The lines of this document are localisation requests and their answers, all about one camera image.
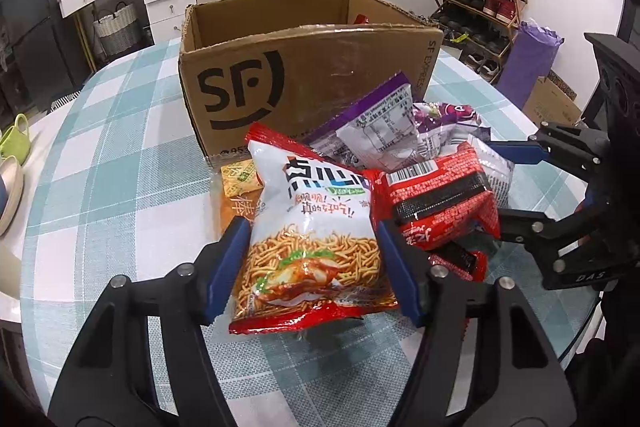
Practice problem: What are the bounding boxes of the green cup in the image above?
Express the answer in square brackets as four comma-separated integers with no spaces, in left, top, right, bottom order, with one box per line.
[0,113,33,165]

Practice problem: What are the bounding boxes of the orange snack packet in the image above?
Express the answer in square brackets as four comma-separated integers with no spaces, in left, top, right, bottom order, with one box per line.
[220,162,263,228]

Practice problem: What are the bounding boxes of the black cabinet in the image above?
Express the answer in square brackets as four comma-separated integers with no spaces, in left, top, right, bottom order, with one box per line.
[0,0,96,108]

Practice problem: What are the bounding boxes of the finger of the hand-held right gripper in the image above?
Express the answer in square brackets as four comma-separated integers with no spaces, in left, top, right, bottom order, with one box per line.
[487,122,608,180]
[497,207,623,290]

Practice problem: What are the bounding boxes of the teal checkered tablecloth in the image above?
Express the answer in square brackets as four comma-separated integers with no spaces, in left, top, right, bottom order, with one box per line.
[20,37,601,427]

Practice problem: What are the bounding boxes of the small cardboard carton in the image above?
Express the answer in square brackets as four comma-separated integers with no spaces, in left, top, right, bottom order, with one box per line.
[522,69,583,128]

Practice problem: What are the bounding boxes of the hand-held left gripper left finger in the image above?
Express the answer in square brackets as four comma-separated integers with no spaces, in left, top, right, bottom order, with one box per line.
[47,217,252,427]

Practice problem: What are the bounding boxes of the woven basket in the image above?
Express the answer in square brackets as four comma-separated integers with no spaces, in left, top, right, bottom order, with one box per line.
[91,0,141,55]

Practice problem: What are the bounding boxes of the white noodle snack bag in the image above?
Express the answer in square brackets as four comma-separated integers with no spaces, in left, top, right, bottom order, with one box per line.
[229,123,403,335]

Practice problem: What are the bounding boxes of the purple cartoon snack packet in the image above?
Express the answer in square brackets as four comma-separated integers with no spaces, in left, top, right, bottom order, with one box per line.
[412,101,516,208]

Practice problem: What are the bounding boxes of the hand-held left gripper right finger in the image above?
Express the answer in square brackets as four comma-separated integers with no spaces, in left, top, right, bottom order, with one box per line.
[375,221,588,427]

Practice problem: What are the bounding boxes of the brown cardboard box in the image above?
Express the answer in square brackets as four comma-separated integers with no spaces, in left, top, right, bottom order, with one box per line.
[178,0,443,168]

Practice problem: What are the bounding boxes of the purple white snack packet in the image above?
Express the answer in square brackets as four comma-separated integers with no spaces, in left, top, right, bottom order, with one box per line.
[305,72,418,172]

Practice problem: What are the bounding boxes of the rows of shoes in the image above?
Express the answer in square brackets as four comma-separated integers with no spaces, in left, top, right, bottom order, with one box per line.
[431,0,531,82]

